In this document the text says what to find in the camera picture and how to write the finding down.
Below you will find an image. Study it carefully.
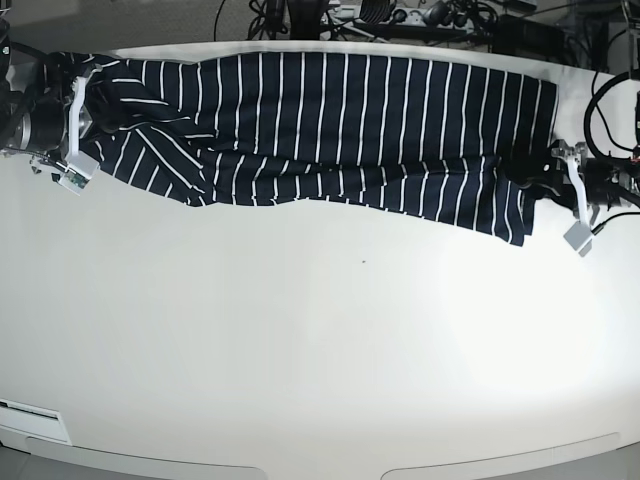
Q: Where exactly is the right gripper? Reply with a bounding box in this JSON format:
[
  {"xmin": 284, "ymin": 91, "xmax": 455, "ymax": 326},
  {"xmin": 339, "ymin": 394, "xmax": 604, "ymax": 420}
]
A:
[{"xmin": 19, "ymin": 98, "xmax": 72, "ymax": 153}]

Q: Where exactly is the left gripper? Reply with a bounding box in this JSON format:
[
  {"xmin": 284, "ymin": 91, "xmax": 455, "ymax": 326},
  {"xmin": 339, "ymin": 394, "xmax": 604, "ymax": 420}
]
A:
[{"xmin": 514, "ymin": 157, "xmax": 639, "ymax": 205}]

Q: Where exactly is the navy white striped T-shirt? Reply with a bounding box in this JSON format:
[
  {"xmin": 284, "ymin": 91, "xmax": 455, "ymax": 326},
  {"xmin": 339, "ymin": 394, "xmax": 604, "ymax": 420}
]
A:
[{"xmin": 53, "ymin": 52, "xmax": 558, "ymax": 245}]

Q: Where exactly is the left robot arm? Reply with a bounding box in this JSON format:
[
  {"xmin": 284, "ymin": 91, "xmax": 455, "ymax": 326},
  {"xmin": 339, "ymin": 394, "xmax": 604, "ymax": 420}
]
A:
[{"xmin": 500, "ymin": 1, "xmax": 639, "ymax": 214}]

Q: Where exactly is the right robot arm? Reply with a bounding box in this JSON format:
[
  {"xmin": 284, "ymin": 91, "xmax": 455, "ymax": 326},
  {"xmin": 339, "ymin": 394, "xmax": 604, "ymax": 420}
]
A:
[{"xmin": 1, "ymin": 20, "xmax": 102, "ymax": 172}]

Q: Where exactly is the white power strip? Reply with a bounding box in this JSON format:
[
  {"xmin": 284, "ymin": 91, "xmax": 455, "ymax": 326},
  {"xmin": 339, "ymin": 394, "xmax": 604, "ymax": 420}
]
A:
[{"xmin": 328, "ymin": 2, "xmax": 474, "ymax": 33}]

